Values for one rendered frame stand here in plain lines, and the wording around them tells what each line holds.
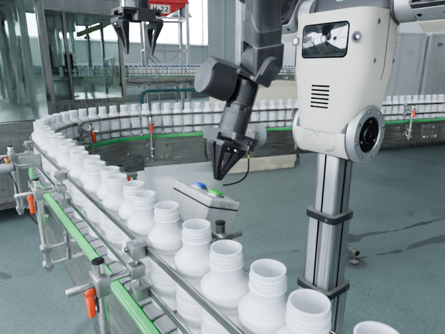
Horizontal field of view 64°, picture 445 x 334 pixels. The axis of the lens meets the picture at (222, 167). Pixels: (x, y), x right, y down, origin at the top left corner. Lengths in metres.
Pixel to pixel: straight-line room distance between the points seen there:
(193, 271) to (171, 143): 1.60
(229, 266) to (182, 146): 1.67
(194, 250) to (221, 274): 0.07
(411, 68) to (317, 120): 5.76
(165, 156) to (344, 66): 1.30
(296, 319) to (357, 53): 0.73
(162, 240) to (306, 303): 0.24
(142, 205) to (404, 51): 6.22
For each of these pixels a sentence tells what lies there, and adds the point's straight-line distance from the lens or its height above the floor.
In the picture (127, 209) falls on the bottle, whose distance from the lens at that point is 0.63.
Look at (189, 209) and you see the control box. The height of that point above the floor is 1.08.
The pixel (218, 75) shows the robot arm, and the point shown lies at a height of 1.35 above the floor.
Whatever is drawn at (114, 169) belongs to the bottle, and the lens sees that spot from 0.76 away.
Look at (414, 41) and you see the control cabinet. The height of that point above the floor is 1.76.
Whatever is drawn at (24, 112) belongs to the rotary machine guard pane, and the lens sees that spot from 3.57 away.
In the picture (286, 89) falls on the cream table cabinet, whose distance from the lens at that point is 4.81.
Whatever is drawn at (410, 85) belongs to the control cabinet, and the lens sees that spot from 6.75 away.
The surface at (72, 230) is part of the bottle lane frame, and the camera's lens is 0.90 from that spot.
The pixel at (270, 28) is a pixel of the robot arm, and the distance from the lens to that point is 0.67.
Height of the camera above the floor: 1.36
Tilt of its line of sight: 16 degrees down
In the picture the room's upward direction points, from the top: straight up
